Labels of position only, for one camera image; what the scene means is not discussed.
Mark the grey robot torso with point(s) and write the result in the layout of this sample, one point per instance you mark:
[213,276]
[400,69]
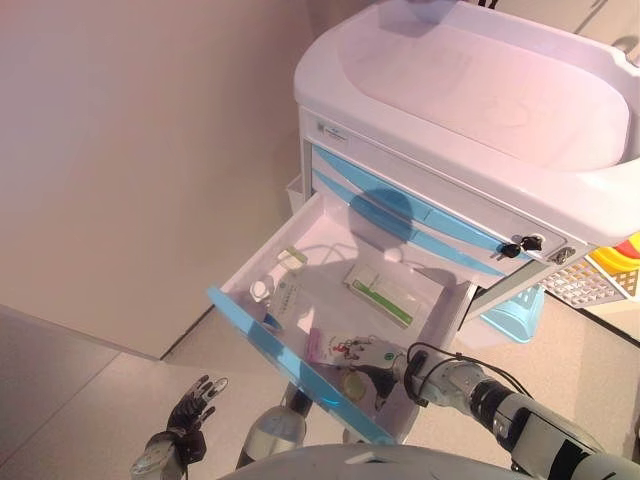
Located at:
[360,465]

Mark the black cart keys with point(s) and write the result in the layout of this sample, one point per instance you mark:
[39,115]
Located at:
[520,246]

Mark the white medical cart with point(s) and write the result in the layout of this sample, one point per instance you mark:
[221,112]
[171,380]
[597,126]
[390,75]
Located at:
[475,100]

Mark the white printed medicine bag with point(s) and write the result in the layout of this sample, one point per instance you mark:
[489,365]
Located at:
[290,302]

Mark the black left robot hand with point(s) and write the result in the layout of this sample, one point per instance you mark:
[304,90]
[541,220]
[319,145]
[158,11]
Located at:
[192,415]

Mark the small white round bottle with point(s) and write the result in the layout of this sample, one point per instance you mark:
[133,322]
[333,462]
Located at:
[261,291]

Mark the white drawer with blue front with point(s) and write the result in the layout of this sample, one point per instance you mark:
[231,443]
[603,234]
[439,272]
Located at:
[280,355]

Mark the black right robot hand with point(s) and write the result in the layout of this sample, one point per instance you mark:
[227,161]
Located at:
[382,357]

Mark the pink white medicine box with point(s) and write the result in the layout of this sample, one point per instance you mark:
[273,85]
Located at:
[322,347]

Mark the small white green medicine box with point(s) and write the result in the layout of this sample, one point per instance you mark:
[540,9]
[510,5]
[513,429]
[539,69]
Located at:
[292,256]

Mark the light blue plastic bin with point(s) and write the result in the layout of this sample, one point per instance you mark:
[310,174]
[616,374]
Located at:
[515,320]

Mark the large white green medicine box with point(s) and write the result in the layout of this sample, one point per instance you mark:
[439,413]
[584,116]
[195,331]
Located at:
[395,295]

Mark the clear capsule bottle yellow cap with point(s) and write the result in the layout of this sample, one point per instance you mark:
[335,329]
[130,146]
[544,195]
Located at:
[354,386]

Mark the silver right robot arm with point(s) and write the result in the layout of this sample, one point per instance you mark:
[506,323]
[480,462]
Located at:
[500,405]

